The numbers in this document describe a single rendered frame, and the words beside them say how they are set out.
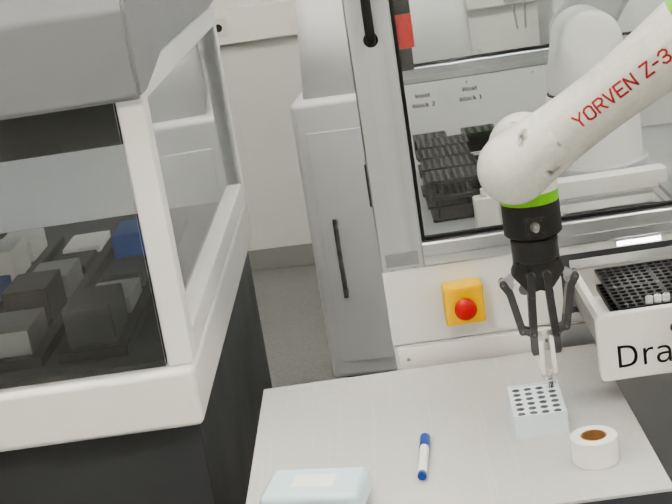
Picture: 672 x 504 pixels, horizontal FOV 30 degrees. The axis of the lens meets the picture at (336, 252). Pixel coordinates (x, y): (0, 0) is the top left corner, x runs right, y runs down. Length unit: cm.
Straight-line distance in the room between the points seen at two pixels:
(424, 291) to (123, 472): 63
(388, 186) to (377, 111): 14
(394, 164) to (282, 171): 344
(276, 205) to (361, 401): 354
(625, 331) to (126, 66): 88
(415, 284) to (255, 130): 340
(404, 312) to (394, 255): 11
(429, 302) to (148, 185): 59
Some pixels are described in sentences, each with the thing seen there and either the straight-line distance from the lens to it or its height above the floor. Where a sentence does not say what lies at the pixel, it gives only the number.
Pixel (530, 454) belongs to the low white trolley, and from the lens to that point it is 197.
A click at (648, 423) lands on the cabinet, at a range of 247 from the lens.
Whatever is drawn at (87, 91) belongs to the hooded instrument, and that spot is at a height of 139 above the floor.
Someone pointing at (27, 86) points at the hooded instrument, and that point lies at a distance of 202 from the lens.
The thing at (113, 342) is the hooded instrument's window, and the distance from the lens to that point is 212.
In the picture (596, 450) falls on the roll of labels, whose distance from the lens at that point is 189.
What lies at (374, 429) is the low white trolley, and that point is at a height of 76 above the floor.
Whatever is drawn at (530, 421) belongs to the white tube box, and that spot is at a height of 79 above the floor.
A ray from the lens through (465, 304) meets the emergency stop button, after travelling 225.
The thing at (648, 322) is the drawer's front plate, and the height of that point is 91.
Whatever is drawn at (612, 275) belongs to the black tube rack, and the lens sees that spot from 229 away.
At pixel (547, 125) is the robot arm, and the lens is 180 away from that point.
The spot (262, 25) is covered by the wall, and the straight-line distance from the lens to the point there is 552.
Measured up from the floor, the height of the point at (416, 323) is 84.
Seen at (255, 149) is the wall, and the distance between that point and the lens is 567.
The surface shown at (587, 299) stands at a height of 89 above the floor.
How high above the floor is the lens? 163
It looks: 16 degrees down
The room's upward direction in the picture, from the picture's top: 9 degrees counter-clockwise
